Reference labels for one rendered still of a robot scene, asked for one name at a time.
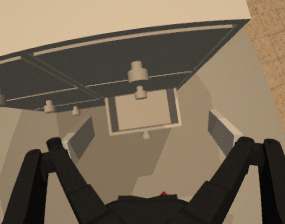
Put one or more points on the small beige chest of drawers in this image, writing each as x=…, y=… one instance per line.
x=28, y=26

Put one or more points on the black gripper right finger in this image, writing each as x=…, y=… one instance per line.
x=219, y=193

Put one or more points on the grey drawer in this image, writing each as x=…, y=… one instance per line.
x=20, y=77
x=51, y=99
x=155, y=83
x=160, y=107
x=146, y=54
x=79, y=105

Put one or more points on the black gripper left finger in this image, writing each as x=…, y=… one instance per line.
x=28, y=198

